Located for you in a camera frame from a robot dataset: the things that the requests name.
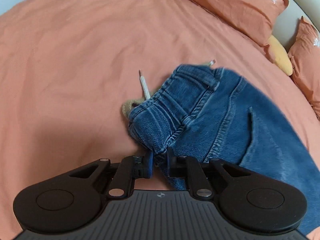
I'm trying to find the blue denim jeans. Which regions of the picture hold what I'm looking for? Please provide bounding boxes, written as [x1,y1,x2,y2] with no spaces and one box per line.
[122,65,319,239]

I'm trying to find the orange duvet cover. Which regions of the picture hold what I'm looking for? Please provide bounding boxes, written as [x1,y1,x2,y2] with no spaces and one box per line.
[1,0,319,239]

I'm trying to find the yellow plush cushion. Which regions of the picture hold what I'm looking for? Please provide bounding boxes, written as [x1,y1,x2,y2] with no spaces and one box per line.
[267,35,293,76]

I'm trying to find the orange pillow right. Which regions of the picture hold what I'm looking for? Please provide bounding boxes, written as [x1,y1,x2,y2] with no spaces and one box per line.
[288,17,320,117]

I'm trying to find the orange pillow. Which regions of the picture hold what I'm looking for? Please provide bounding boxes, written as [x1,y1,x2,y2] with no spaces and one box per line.
[191,0,289,46]
[288,17,320,117]

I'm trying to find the orange pillow left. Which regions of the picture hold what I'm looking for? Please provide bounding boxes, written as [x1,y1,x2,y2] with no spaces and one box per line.
[191,0,289,46]

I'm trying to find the beige upholstered headboard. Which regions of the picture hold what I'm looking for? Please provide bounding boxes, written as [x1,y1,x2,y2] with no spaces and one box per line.
[273,0,319,50]

